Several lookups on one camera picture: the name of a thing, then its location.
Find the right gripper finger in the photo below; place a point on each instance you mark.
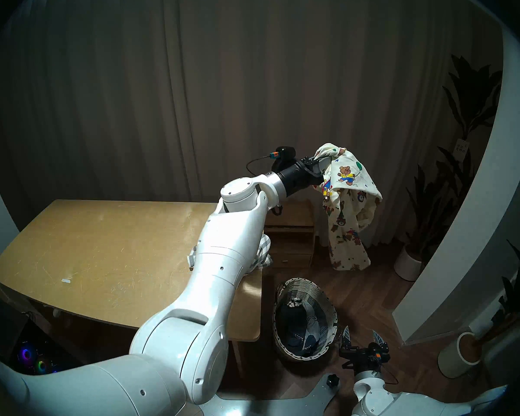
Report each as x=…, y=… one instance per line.
x=378, y=338
x=346, y=337

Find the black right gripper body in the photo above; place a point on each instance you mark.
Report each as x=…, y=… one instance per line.
x=364, y=359

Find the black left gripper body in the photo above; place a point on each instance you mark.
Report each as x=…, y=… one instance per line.
x=297, y=177

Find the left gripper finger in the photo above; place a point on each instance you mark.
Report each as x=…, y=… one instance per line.
x=320, y=172
x=318, y=158

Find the cream bear-print garment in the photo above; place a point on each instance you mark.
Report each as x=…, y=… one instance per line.
x=351, y=194

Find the dark blue small garment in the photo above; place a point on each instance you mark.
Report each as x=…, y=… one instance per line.
x=301, y=339

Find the grey white striped garment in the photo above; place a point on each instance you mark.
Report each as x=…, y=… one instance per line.
x=264, y=250

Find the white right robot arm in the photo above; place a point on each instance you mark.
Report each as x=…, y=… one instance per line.
x=381, y=402

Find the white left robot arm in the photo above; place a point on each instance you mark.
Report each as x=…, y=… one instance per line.
x=225, y=255

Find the woven laundry hamper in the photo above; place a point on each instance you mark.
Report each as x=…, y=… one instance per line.
x=325, y=307

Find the plain grey garment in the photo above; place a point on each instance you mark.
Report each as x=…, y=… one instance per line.
x=314, y=324

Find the black base knob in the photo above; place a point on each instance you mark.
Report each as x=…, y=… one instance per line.
x=332, y=380

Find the small patterned cloth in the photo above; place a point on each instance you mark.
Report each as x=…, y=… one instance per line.
x=295, y=303

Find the black garment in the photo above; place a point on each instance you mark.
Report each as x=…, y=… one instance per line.
x=288, y=317

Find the brown wooden nightstand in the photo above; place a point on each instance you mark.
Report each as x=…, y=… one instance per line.
x=292, y=242

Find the leafy plant cylindrical white pot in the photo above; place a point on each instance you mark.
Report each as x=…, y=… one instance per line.
x=459, y=354

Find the tall potted plant white pot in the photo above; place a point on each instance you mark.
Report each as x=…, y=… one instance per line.
x=429, y=220

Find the white plant tag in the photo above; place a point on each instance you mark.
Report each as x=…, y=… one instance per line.
x=460, y=147

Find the grey pleated curtain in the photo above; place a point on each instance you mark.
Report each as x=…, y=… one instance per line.
x=156, y=94

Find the light wooden table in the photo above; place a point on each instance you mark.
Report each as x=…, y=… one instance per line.
x=91, y=246

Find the computer case with RGB fans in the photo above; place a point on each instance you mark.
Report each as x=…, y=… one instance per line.
x=34, y=361

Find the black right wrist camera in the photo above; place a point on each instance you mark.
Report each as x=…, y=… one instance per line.
x=377, y=357

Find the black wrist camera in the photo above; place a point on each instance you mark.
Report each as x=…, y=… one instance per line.
x=377, y=357
x=285, y=153

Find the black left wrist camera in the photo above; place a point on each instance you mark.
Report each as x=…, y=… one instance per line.
x=285, y=153

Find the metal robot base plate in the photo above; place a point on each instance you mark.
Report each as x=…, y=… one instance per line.
x=277, y=406

